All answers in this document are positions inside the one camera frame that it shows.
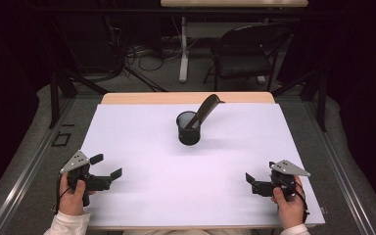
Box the white table mat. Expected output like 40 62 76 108
53 103 326 228

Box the black metal stand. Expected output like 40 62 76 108
48 70 110 129
271 70 327 132

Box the bundle of floor cables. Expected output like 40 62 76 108
104 16 184 92

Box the grey metal floor rail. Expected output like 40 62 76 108
303 97 376 235
0 97 76 235

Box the white table leg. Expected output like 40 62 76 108
178 16 190 83

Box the right hand-held gripper cable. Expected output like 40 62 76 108
282 177 310 224

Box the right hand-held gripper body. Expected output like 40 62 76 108
252 160 311 202

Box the hand-held gripper cable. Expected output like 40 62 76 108
55 172 71 214
282 177 310 224

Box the left hand-held gripper cable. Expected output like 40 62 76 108
55 172 71 214

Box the black folding chair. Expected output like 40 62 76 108
203 23 293 92

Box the black mesh pen cup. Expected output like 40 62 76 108
175 111 203 146

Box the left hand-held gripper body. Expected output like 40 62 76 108
59 150 113 208

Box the person's right hand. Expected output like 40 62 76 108
271 175 307 230

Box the dark brown comb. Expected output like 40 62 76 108
184 93 225 130

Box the person's left hand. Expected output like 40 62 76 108
58 171 96 217

